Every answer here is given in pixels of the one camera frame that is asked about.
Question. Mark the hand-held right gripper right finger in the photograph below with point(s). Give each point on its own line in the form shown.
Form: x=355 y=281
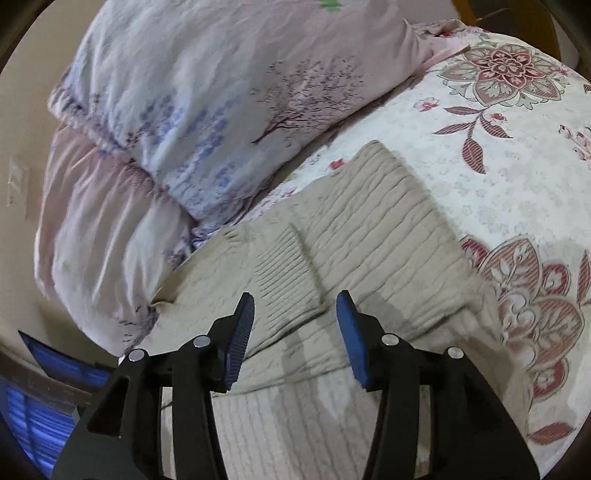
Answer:
x=353 y=341

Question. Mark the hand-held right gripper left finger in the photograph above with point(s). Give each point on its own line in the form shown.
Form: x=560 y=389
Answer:
x=241 y=336

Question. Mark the beige ribbed knit garment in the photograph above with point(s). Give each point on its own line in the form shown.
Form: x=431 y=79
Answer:
x=369 y=240

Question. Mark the pale pink pillow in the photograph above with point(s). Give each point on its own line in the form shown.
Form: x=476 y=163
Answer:
x=97 y=240

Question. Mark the floral bedsheet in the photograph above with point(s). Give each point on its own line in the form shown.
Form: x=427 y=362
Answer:
x=498 y=175

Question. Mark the tree print pillow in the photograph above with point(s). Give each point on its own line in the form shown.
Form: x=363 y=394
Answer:
x=203 y=110

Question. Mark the wooden chair frame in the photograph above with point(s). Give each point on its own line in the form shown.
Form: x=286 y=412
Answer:
x=508 y=18

